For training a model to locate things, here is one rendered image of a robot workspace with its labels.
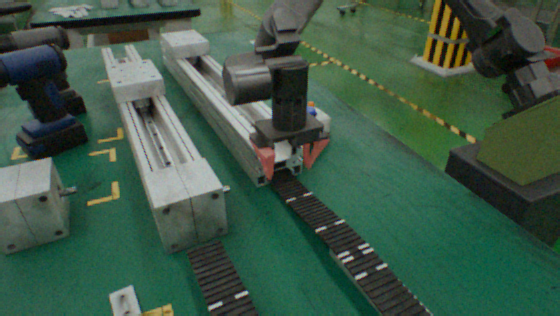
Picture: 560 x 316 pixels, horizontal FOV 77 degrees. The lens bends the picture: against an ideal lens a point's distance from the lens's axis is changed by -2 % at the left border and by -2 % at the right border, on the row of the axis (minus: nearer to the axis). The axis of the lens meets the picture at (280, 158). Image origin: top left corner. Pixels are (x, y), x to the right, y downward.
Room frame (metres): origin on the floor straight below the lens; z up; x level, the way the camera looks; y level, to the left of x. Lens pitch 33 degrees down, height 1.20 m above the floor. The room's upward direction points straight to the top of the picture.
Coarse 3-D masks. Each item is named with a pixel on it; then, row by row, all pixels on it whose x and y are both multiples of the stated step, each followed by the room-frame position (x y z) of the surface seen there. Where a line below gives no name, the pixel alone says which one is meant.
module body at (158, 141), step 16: (128, 48) 1.16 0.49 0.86; (112, 64) 1.00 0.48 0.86; (160, 96) 0.77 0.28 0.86; (128, 112) 0.69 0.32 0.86; (144, 112) 0.74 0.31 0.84; (160, 112) 0.69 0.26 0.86; (128, 128) 0.62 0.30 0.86; (144, 128) 0.69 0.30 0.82; (160, 128) 0.69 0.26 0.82; (176, 128) 0.62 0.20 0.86; (144, 144) 0.56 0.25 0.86; (160, 144) 0.60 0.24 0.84; (176, 144) 0.56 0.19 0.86; (192, 144) 0.56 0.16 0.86; (144, 160) 0.50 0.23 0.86; (160, 160) 0.56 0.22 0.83; (176, 160) 0.56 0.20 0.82; (192, 160) 0.50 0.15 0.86
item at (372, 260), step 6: (366, 258) 0.33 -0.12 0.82; (372, 258) 0.33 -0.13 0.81; (378, 258) 0.34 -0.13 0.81; (348, 264) 0.33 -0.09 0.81; (354, 264) 0.32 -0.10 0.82; (360, 264) 0.33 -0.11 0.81; (366, 264) 0.32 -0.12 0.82; (372, 264) 0.32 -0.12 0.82; (378, 264) 0.33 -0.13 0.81; (348, 270) 0.32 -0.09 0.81; (354, 270) 0.31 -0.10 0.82; (360, 270) 0.31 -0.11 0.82; (366, 270) 0.32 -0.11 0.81
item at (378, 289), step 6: (390, 276) 0.31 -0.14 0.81; (396, 276) 0.30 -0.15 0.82; (378, 282) 0.30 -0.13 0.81; (384, 282) 0.30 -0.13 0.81; (390, 282) 0.30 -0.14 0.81; (396, 282) 0.30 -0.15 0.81; (402, 282) 0.30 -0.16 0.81; (366, 288) 0.29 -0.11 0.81; (372, 288) 0.29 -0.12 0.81; (378, 288) 0.29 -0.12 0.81; (384, 288) 0.29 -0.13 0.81; (390, 288) 0.29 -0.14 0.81; (396, 288) 0.29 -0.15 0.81; (372, 294) 0.28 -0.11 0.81; (378, 294) 0.28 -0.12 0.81; (384, 294) 0.28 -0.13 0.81; (372, 300) 0.27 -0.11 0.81
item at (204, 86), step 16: (176, 64) 1.07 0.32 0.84; (192, 64) 1.08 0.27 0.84; (208, 64) 1.00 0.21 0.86; (192, 80) 0.89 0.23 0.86; (208, 80) 0.94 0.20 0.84; (192, 96) 0.91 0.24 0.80; (208, 96) 0.77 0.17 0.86; (224, 96) 0.83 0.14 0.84; (208, 112) 0.80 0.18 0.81; (224, 112) 0.69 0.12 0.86; (240, 112) 0.74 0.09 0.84; (256, 112) 0.71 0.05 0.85; (224, 128) 0.68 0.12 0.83; (240, 128) 0.62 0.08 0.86; (240, 144) 0.60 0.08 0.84; (288, 144) 0.58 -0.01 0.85; (240, 160) 0.61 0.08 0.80; (256, 160) 0.54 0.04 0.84; (288, 160) 0.57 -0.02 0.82; (256, 176) 0.54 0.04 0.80
